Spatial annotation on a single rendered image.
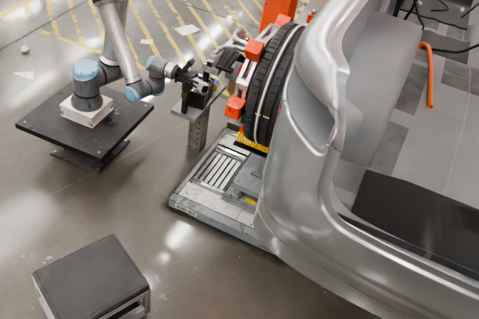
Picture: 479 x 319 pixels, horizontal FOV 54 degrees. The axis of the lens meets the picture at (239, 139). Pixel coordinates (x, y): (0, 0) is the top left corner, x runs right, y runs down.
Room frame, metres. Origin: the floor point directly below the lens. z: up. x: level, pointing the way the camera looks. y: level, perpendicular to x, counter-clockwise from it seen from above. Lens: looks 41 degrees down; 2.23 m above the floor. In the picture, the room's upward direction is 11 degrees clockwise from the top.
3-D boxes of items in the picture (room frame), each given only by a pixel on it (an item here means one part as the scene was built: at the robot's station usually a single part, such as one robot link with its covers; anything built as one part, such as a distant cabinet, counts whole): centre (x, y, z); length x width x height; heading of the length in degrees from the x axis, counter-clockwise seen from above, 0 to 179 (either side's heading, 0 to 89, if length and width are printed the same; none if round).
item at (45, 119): (2.22, 0.97, 0.15); 0.60 x 0.60 x 0.30; 75
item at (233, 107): (1.82, 0.05, 0.85); 0.09 x 0.08 x 0.07; 162
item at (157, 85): (2.12, 0.52, 0.69); 0.12 x 0.09 x 0.12; 145
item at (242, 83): (2.12, -0.04, 0.85); 0.54 x 0.07 x 0.54; 162
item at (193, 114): (2.40, 0.30, 0.44); 0.43 x 0.17 x 0.03; 162
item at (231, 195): (2.08, -0.21, 0.13); 0.50 x 0.36 x 0.10; 162
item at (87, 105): (2.22, 0.96, 0.43); 0.19 x 0.19 x 0.10
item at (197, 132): (2.43, 0.29, 0.21); 0.10 x 0.10 x 0.42; 72
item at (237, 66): (2.15, 0.03, 0.85); 0.21 x 0.14 x 0.14; 72
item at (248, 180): (2.07, -0.21, 0.32); 0.40 x 0.30 x 0.28; 162
